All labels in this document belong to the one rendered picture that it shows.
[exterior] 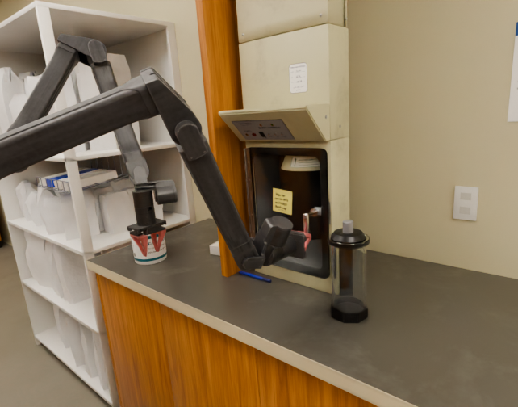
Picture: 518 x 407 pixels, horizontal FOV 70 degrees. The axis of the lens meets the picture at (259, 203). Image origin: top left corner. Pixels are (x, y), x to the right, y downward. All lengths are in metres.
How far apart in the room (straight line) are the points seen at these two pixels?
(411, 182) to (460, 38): 0.48
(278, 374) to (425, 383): 0.37
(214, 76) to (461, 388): 1.03
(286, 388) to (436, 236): 0.76
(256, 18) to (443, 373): 1.04
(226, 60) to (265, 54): 0.16
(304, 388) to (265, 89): 0.84
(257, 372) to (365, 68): 1.09
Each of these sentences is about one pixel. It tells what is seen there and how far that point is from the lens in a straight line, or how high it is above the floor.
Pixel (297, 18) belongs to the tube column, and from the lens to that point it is 1.13.
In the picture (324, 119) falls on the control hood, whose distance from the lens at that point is 1.03.
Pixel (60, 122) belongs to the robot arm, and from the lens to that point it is 0.66.
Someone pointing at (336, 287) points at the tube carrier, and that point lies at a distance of 1.03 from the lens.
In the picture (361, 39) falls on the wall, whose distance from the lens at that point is 1.51.
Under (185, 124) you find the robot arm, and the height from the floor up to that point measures 1.49.
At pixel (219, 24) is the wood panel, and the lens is 1.29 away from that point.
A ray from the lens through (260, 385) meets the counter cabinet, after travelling 1.16.
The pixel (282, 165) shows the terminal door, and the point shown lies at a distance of 1.15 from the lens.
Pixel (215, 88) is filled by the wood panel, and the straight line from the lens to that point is 1.24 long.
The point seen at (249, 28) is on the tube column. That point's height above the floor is 1.74.
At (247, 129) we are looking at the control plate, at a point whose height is 1.45.
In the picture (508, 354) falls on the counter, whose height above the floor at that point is 0.94.
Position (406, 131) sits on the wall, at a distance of 1.43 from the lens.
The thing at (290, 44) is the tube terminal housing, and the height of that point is 1.68.
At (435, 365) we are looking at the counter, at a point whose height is 0.94.
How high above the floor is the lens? 1.50
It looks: 14 degrees down
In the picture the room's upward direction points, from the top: 4 degrees counter-clockwise
